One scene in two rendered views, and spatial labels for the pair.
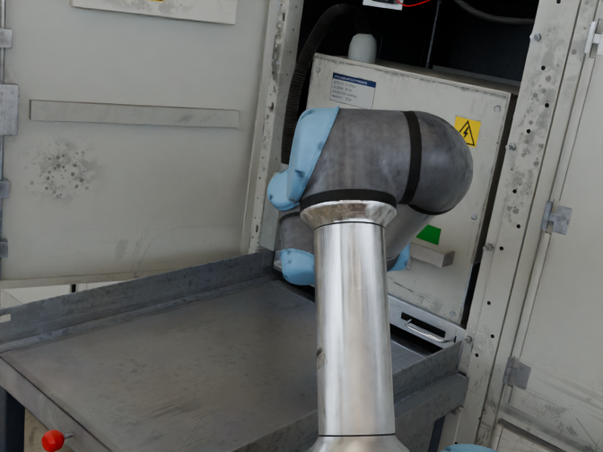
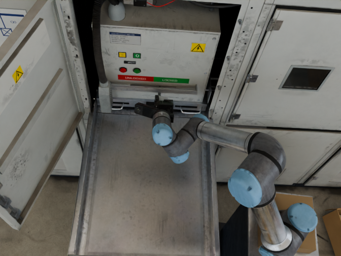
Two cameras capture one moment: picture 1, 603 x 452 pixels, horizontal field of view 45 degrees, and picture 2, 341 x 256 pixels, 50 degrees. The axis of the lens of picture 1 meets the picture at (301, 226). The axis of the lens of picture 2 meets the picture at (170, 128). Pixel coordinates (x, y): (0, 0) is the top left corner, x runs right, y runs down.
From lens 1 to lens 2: 1.28 m
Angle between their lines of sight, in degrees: 54
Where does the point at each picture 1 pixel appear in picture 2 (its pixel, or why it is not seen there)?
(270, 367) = (161, 171)
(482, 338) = (217, 108)
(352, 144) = (267, 188)
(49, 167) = (13, 173)
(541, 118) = (242, 48)
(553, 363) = (249, 112)
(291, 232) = (173, 151)
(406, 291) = (174, 98)
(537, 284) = (243, 95)
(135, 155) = (36, 129)
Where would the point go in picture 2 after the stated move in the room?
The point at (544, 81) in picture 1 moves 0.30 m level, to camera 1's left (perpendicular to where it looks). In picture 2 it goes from (243, 36) to (182, 73)
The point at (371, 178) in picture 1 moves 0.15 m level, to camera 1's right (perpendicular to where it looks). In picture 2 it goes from (273, 190) to (303, 164)
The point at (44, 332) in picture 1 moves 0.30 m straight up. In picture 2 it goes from (80, 229) to (69, 205)
